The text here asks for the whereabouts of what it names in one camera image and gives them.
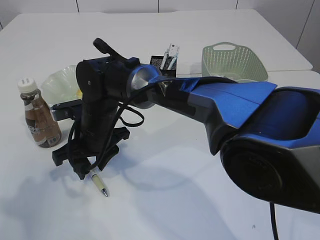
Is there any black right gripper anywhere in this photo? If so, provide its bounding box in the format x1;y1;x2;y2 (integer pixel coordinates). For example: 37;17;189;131
52;127;130;180

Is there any beige grip ballpoint pen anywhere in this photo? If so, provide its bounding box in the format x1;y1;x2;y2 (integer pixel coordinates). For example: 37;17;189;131
89;169;109;197

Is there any brown coffee drink bottle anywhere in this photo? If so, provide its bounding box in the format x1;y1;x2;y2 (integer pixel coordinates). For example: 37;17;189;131
17;78;62;148

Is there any brown bread loaf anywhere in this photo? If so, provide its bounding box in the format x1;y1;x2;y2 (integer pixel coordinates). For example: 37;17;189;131
76;89;83;99

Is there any blue grip pen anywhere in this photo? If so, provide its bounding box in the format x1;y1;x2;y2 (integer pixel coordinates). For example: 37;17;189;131
167;56;177;70

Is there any grey grip ballpoint pen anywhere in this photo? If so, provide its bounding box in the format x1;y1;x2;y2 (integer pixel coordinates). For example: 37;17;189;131
159;48;170;70

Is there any clear plastic ruler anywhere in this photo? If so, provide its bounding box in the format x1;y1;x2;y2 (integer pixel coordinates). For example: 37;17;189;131
168;43;180;57

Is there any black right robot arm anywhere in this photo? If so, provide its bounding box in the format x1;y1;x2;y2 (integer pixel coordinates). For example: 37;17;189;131
51;38;320;213

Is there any green wavy glass plate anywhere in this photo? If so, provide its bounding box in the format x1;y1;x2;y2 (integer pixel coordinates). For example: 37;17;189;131
41;65;79;105

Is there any black mesh pen holder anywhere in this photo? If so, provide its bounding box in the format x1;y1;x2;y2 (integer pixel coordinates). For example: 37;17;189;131
149;55;178;77

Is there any green plastic woven basket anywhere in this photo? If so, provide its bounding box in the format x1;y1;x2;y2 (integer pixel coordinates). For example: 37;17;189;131
201;42;269;83

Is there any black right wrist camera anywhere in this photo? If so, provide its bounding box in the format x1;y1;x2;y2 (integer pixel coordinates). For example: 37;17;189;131
50;99;83;122

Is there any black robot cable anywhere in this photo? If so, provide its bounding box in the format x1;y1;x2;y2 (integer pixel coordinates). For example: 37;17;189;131
67;74;280;240

